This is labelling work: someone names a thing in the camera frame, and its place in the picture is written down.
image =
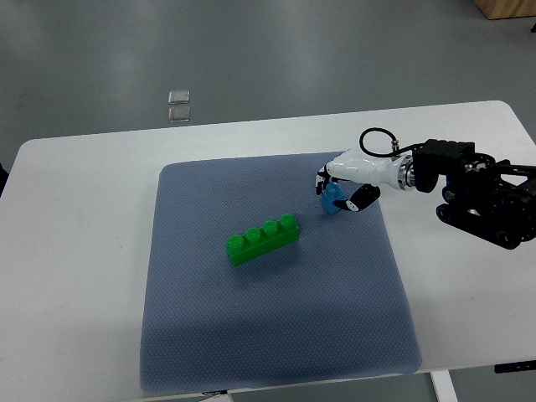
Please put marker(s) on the white table leg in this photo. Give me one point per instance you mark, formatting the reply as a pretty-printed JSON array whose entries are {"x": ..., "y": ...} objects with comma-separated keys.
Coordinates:
[{"x": 443, "y": 386}]

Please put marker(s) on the long green block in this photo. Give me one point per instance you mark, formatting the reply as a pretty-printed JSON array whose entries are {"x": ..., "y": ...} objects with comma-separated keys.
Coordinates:
[{"x": 258, "y": 241}]

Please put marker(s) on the black object at left edge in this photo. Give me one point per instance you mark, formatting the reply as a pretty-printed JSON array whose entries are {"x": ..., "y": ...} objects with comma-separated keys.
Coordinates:
[{"x": 3, "y": 178}]

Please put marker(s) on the small blue block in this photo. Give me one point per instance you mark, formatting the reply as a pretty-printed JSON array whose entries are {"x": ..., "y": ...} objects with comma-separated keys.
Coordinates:
[{"x": 332, "y": 193}]

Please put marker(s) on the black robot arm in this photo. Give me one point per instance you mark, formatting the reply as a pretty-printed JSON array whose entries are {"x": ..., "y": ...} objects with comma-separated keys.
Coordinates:
[{"x": 494, "y": 201}]

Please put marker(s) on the black table control panel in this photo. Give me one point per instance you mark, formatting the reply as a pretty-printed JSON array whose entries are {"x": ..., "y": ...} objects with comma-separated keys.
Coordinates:
[{"x": 505, "y": 368}]

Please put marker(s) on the wooden box corner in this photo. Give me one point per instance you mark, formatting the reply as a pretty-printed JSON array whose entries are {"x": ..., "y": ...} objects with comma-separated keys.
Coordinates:
[{"x": 504, "y": 9}]

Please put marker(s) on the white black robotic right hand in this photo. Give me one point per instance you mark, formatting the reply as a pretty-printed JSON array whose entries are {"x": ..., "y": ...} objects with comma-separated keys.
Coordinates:
[{"x": 360, "y": 176}]

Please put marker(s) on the upper metal floor plate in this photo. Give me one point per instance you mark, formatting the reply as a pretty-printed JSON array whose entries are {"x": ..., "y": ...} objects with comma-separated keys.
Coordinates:
[{"x": 180, "y": 96}]

